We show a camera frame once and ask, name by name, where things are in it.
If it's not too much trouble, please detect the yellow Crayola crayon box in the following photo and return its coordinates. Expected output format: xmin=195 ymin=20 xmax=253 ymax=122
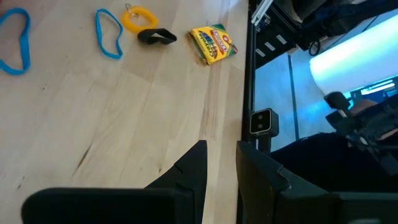
xmin=188 ymin=23 xmax=239 ymax=66

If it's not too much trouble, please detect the yellow coil keychain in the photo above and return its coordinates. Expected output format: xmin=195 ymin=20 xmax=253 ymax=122
xmin=121 ymin=2 xmax=160 ymax=34

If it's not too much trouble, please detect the black cable loop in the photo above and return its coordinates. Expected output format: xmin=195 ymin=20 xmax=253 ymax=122
xmin=308 ymin=39 xmax=322 ymax=57

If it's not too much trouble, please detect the black mechanical device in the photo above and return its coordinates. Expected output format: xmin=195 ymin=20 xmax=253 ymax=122
xmin=323 ymin=91 xmax=398 ymax=177

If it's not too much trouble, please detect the blue rubber band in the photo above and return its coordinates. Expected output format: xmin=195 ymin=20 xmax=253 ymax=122
xmin=95 ymin=8 xmax=124 ymax=60
xmin=0 ymin=7 xmax=32 ymax=76

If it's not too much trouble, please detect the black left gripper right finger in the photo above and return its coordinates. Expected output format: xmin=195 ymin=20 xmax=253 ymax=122
xmin=235 ymin=140 xmax=398 ymax=224

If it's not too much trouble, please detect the black mechanical assembly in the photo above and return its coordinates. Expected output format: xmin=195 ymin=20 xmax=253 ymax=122
xmin=275 ymin=0 xmax=386 ymax=43

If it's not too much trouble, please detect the small black camera box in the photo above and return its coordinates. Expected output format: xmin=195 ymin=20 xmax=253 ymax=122
xmin=249 ymin=108 xmax=280 ymax=155

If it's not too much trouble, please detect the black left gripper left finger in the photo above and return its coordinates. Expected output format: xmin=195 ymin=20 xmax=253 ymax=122
xmin=21 ymin=139 xmax=208 ymax=224

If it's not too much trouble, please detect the black silicone wristband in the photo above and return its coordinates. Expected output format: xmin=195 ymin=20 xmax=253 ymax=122
xmin=137 ymin=27 xmax=178 ymax=45

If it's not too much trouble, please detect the silver metal bracket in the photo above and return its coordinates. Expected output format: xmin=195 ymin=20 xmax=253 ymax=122
xmin=250 ymin=0 xmax=275 ymax=27

